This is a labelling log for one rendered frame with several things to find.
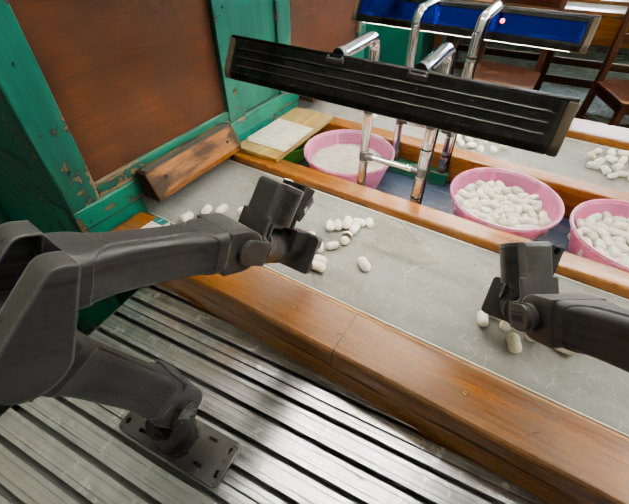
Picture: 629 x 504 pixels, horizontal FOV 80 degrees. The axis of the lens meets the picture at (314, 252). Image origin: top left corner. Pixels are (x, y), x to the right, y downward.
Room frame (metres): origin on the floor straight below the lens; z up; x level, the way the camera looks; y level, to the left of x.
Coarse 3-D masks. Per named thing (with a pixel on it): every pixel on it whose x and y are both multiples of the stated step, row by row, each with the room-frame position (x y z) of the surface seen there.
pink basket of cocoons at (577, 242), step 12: (588, 204) 0.75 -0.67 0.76; (600, 204) 0.75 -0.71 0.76; (612, 204) 0.75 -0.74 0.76; (624, 204) 0.74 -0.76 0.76; (576, 216) 0.72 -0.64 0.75; (624, 216) 0.73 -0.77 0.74; (576, 240) 0.63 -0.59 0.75; (576, 252) 0.62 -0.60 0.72; (588, 252) 0.59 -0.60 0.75; (600, 252) 0.57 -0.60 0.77; (612, 264) 0.55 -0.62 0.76
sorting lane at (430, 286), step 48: (192, 192) 0.83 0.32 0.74; (240, 192) 0.83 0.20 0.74; (336, 240) 0.64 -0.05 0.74; (384, 240) 0.64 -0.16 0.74; (432, 240) 0.64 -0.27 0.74; (336, 288) 0.49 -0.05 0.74; (384, 288) 0.49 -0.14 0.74; (432, 288) 0.49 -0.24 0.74; (480, 288) 0.49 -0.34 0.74; (576, 288) 0.49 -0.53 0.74; (432, 336) 0.38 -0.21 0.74; (480, 336) 0.38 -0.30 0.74; (528, 384) 0.29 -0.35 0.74; (576, 384) 0.29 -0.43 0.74; (624, 384) 0.29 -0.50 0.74; (624, 432) 0.22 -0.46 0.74
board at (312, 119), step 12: (300, 108) 1.28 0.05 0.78; (288, 120) 1.18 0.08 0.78; (300, 120) 1.18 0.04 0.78; (312, 120) 1.18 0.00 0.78; (324, 120) 1.18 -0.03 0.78; (312, 132) 1.10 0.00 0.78; (252, 144) 1.02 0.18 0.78; (300, 144) 1.04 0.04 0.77; (264, 156) 0.96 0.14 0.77; (276, 156) 0.95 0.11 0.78
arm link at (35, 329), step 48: (0, 240) 0.23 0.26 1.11; (48, 240) 0.24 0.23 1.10; (96, 240) 0.26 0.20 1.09; (144, 240) 0.28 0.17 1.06; (192, 240) 0.31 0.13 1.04; (240, 240) 0.35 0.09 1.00; (0, 288) 0.22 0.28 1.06; (48, 288) 0.19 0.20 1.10; (96, 288) 0.22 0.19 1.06; (0, 336) 0.16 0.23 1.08; (48, 336) 0.17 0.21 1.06; (0, 384) 0.14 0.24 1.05; (48, 384) 0.15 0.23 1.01
